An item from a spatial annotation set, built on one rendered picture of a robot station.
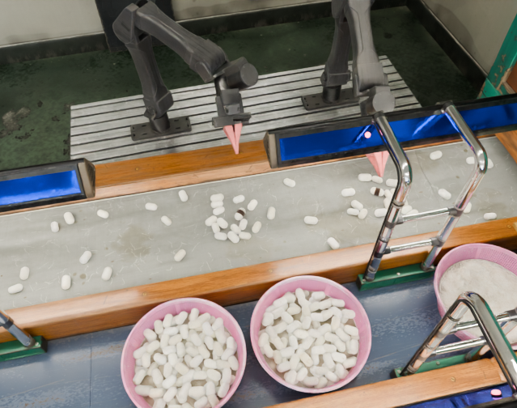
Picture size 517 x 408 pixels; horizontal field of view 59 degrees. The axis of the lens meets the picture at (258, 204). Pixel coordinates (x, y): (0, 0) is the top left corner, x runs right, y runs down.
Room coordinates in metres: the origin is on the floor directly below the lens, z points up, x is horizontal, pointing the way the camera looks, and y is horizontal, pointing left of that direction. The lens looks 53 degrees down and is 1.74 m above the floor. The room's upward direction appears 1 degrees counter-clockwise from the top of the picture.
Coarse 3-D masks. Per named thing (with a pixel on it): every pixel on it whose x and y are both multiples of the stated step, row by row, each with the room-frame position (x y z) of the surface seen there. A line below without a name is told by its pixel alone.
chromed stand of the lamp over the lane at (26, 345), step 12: (0, 312) 0.39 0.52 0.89; (0, 324) 0.38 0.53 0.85; (12, 324) 0.39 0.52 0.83; (24, 336) 0.38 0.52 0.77; (36, 336) 0.40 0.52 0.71; (0, 348) 0.38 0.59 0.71; (12, 348) 0.38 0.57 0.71; (24, 348) 0.38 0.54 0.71; (36, 348) 0.38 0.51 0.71; (0, 360) 0.36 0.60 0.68
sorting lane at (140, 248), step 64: (192, 192) 0.81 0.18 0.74; (256, 192) 0.80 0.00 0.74; (320, 192) 0.80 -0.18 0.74; (448, 192) 0.79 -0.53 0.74; (512, 192) 0.79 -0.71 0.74; (0, 256) 0.61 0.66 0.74; (64, 256) 0.60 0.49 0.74; (128, 256) 0.60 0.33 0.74; (192, 256) 0.60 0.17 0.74; (256, 256) 0.59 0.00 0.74
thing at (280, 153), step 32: (512, 96) 0.75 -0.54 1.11; (288, 128) 0.66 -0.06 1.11; (320, 128) 0.67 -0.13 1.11; (352, 128) 0.68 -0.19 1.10; (416, 128) 0.69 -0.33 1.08; (448, 128) 0.70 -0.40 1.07; (480, 128) 0.71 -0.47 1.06; (512, 128) 0.72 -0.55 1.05; (288, 160) 0.63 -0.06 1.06; (320, 160) 0.64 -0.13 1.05
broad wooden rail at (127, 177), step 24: (240, 144) 0.97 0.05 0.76; (432, 144) 0.97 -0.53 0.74; (96, 168) 0.88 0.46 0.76; (120, 168) 0.88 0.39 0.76; (144, 168) 0.87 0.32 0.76; (168, 168) 0.87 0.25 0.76; (192, 168) 0.87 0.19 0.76; (216, 168) 0.87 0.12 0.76; (240, 168) 0.88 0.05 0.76; (264, 168) 0.88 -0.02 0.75; (288, 168) 0.89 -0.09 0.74; (96, 192) 0.80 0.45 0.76; (120, 192) 0.80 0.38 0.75; (144, 192) 0.81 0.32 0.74
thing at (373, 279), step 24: (384, 120) 0.67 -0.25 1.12; (456, 120) 0.67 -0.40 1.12; (384, 144) 0.62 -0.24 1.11; (480, 144) 0.60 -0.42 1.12; (408, 168) 0.55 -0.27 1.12; (480, 168) 0.57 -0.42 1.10; (408, 192) 0.53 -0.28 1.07; (408, 216) 0.55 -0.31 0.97; (432, 216) 0.55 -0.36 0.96; (456, 216) 0.56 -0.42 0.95; (384, 240) 0.53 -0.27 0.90; (432, 240) 0.56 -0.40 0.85; (432, 264) 0.58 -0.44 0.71; (360, 288) 0.52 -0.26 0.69
